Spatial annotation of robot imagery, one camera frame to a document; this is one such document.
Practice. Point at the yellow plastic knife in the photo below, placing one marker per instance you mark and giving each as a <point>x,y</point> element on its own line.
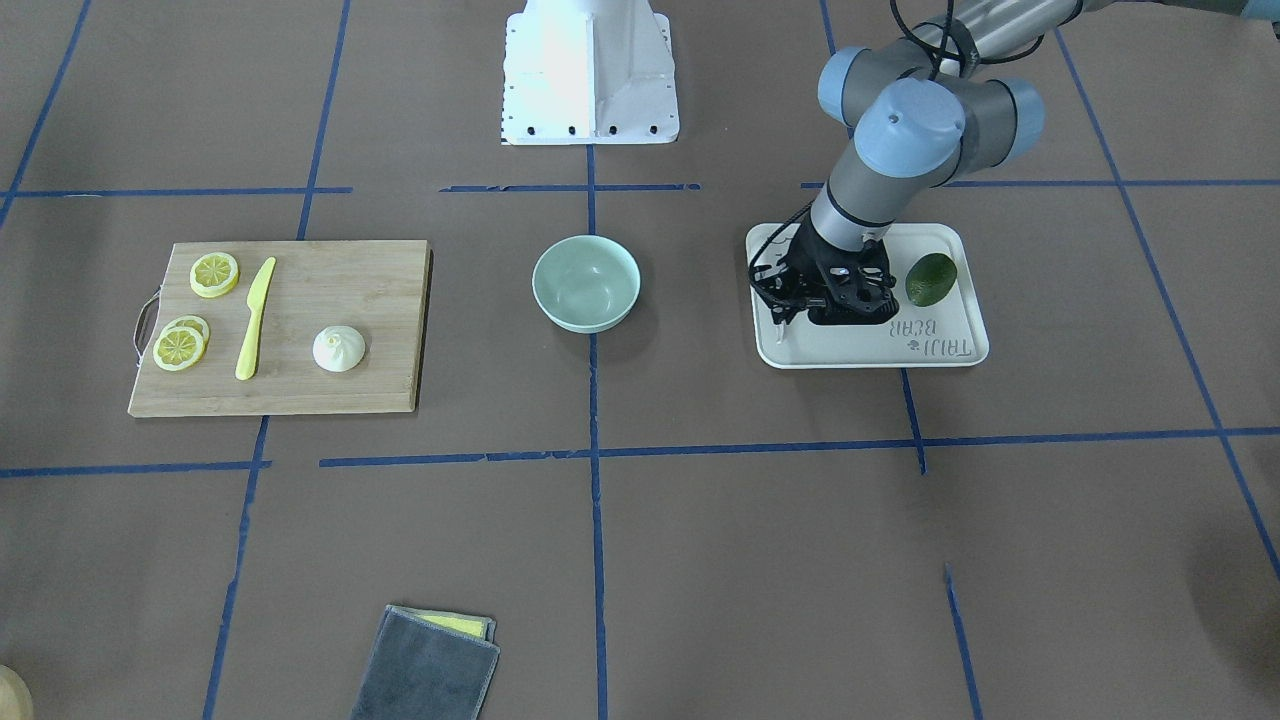
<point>248,357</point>

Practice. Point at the white bear serving tray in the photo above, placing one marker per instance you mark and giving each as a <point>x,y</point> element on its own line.
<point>949,333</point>

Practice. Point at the wooden cutting board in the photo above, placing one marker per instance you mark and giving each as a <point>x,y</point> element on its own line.
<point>379,287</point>

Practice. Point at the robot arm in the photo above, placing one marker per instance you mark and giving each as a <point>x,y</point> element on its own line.
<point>918,120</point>

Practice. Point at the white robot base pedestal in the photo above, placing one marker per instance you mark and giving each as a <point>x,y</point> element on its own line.
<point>588,73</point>

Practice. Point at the green avocado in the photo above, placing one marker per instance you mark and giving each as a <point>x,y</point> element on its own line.
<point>930,279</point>

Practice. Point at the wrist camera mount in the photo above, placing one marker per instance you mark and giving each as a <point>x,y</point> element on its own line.
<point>780,287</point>

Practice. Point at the grey folded cloth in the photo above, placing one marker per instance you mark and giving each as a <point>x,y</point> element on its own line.
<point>427,664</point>

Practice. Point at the light green ceramic bowl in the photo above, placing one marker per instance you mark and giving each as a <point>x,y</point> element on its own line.
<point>586,284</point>

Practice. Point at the lemon slice pair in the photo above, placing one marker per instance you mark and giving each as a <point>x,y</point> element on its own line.
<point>181,344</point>

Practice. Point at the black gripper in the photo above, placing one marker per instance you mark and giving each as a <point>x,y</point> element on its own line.
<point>812,257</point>

